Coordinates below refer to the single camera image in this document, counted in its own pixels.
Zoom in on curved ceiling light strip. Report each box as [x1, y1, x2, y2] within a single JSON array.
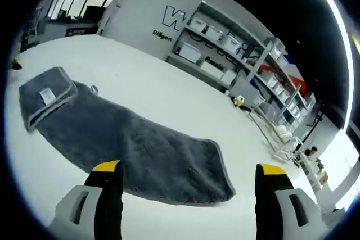
[[305, 0, 356, 131]]

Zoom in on black monitor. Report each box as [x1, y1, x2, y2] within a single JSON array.
[[83, 4, 107, 20]]

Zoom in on white lettered partition panel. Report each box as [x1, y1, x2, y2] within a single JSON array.
[[97, 0, 208, 64]]

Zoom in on metal wire dish rack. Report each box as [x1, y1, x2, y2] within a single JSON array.
[[247, 102, 304, 162]]

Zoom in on grey counter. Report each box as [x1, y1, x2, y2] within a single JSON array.
[[42, 20, 99, 40]]

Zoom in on grey metal shelf rack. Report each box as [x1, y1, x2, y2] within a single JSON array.
[[165, 0, 318, 134]]

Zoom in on grey towel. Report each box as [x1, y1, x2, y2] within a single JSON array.
[[18, 66, 236, 206]]

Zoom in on group of white storage bins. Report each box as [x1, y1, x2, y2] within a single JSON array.
[[178, 16, 310, 123]]

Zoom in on small potted plant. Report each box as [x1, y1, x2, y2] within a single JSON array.
[[314, 157, 325, 174]]

